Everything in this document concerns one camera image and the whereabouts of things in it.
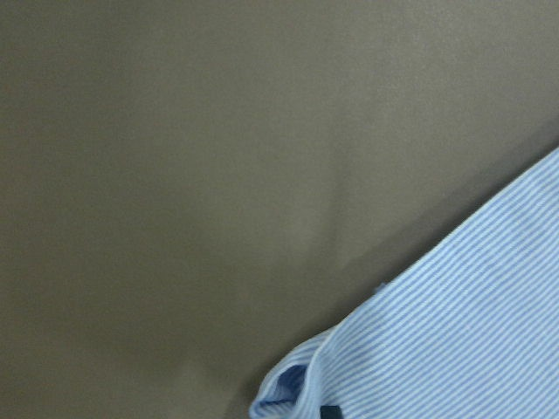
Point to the light blue striped shirt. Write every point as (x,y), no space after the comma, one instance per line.
(469,331)

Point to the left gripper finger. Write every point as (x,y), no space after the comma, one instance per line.
(330,412)

